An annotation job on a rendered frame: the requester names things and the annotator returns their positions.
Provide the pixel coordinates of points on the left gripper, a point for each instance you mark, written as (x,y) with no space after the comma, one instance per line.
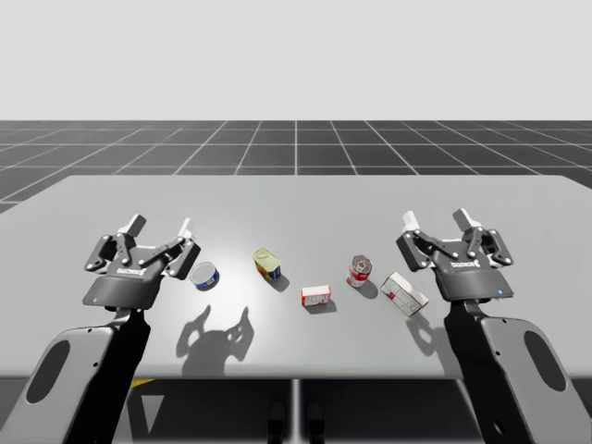
(125,284)

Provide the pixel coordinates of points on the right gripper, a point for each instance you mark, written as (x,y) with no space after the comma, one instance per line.
(472,279)

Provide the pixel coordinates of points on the blue flat can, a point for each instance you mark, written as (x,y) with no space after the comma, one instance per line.
(205,276)

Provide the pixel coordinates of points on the flat white and red carton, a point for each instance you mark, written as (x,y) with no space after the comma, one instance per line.
(403,293)

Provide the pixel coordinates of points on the red and white can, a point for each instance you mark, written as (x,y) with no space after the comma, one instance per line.
(358,272)

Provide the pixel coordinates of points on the green and blue rectangular can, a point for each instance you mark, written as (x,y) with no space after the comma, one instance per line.
(268,264)

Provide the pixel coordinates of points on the small red and white carton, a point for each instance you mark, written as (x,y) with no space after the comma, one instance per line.
(316,297)

